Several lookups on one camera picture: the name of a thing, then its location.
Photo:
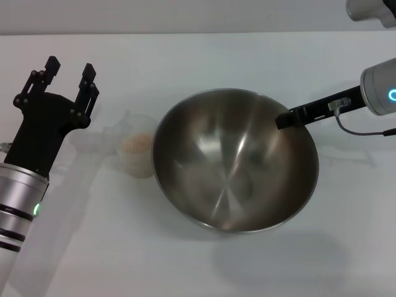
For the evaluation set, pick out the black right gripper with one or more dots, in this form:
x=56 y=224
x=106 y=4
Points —
x=321 y=108

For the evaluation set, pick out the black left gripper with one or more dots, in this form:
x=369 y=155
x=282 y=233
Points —
x=40 y=133

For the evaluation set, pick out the stainless steel mixing bowl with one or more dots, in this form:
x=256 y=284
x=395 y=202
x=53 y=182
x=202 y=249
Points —
x=235 y=161

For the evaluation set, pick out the clear plastic measuring cup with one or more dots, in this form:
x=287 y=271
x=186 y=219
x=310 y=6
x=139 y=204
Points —
x=136 y=164

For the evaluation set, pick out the white rice grains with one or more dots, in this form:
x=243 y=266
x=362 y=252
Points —
x=136 y=143

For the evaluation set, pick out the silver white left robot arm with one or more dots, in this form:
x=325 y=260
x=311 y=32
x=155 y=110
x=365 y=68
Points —
x=17 y=195

